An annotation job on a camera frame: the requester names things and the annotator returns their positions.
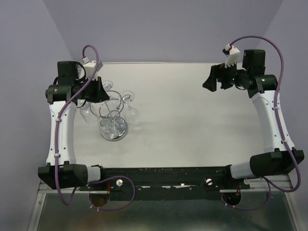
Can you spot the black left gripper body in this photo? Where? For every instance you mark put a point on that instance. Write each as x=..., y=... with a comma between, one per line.
x=89, y=92

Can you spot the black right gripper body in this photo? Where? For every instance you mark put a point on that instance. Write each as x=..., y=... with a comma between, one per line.
x=230, y=75

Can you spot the clear wine glass front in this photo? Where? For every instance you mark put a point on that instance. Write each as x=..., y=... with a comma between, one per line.
x=107, y=128

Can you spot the clear wine glass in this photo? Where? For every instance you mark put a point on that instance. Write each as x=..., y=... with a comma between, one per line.
x=107, y=85
x=107, y=128
x=85, y=111
x=131, y=114

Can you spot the chrome wine glass rack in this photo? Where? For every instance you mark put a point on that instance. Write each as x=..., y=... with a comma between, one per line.
x=113, y=109

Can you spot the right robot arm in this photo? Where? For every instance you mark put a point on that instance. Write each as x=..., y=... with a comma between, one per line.
x=261, y=88

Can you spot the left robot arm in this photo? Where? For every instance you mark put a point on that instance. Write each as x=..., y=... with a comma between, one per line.
x=75, y=82

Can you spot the clear wine glass far left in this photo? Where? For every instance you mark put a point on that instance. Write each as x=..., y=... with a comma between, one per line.
x=107, y=85

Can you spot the clear wine glass far right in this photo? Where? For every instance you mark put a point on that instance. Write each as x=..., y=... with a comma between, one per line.
x=131, y=114

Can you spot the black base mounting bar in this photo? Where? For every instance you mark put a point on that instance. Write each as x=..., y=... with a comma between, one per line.
x=167, y=183

